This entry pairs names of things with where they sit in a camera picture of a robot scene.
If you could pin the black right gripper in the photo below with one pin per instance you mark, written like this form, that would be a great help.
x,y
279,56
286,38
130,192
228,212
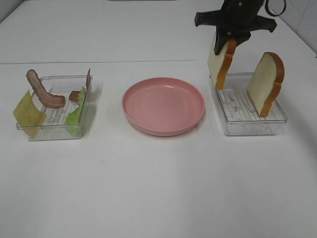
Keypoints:
x,y
235,17

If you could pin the clear right bread tray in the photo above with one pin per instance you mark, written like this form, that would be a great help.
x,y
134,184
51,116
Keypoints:
x,y
237,114

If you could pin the bread slice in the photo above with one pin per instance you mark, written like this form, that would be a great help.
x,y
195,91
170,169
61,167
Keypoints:
x,y
266,83
220,64

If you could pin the yellow cheese slice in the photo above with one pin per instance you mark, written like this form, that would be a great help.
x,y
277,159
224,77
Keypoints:
x,y
27,115

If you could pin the curved bacon strip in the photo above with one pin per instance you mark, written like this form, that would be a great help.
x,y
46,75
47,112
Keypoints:
x,y
47,99

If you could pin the pink round plate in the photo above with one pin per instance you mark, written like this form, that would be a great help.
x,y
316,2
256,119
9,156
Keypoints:
x,y
163,106

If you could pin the clear left ingredient tray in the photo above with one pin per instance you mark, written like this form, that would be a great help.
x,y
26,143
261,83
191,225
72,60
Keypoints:
x,y
54,126

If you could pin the green lettuce leaf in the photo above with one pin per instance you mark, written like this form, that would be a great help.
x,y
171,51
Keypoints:
x,y
73,118

